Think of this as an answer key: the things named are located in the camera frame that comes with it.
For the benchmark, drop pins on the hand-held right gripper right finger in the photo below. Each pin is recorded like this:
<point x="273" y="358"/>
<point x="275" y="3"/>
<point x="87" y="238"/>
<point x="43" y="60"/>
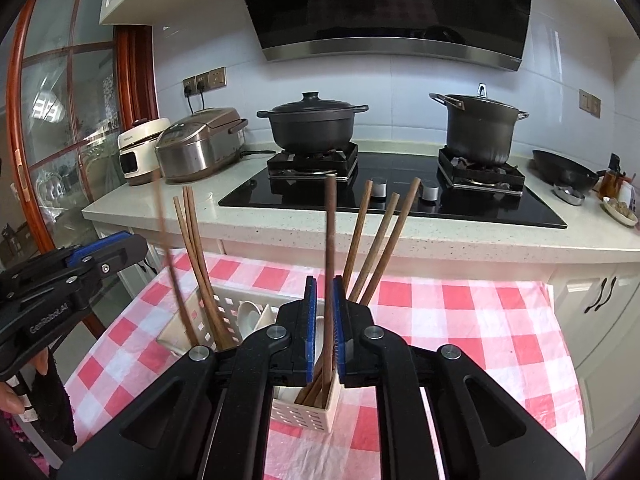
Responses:
<point x="340" y="330"/>

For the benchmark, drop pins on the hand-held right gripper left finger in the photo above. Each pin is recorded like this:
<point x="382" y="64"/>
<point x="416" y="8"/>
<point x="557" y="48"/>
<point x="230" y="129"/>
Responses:
<point x="311" y="330"/>

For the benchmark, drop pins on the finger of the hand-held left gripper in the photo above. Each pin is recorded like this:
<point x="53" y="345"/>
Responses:
<point x="125" y="255"/>
<point x="92" y="250"/>

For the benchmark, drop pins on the white ceramic spoon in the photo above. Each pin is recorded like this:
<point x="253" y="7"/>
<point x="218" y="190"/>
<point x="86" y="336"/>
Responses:
<point x="267" y="316"/>
<point x="247" y="316"/>

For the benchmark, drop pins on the white perforated plastic basket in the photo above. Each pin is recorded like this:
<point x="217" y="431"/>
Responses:
<point x="305" y="415"/>

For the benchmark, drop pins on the person's left hand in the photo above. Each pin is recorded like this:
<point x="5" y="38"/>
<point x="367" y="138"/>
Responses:
<point x="10" y="397"/>

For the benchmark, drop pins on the white small kitchen appliance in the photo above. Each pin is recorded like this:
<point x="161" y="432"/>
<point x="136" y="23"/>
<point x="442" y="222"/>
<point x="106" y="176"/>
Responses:
<point x="140" y="155"/>

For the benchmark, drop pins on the silver rice cooker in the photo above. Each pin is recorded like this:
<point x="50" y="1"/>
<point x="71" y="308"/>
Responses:
<point x="200" y="147"/>

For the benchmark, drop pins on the black glass gas hob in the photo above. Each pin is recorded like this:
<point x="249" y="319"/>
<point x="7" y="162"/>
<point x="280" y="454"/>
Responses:
<point x="400" y="210"/>

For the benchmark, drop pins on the red white checked tablecloth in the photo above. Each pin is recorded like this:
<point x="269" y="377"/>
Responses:
<point x="475" y="320"/>

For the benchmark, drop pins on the speckled white countertop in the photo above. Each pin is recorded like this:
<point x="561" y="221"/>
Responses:
<point x="450" y="242"/>

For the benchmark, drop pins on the wooden glass sliding door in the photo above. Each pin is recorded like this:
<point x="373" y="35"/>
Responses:
<point x="65" y="110"/>

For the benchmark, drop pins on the pink printed cloth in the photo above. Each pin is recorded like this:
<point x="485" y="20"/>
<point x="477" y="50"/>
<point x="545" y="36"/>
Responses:
<point x="47" y="462"/>

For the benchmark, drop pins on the black casserole pot with lid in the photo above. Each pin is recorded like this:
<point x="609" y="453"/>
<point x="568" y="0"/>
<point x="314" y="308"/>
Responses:
<point x="312" y="125"/>

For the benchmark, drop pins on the tall dark stock pot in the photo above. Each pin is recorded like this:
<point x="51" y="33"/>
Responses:
<point x="477" y="130"/>

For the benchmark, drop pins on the small metal dish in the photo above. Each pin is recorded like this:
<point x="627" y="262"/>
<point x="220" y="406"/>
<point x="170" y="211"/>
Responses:
<point x="569" y="195"/>

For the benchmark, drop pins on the black frying pan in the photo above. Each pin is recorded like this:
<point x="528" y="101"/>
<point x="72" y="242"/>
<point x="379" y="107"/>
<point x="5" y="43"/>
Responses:
<point x="565" y="170"/>

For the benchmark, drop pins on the small white dish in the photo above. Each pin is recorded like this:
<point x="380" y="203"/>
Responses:
<point x="619" y="212"/>

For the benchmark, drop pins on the amber glass bottle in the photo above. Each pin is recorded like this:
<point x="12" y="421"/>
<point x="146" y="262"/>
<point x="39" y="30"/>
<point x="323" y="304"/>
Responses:
<point x="609" y="185"/>

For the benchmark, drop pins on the small white jar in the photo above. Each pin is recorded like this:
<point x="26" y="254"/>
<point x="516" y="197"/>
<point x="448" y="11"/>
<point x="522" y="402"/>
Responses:
<point x="627" y="189"/>

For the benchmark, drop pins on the black range hood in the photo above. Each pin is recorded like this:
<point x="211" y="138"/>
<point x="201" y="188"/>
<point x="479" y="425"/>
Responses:
<point x="380" y="5"/>

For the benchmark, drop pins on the gold wall socket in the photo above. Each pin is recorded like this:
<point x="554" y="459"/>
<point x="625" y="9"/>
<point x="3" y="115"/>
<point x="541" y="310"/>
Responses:
<point x="205" y="81"/>

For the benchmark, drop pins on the gold wall switch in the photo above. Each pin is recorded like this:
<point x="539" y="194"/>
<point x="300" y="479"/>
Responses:
<point x="590" y="103"/>

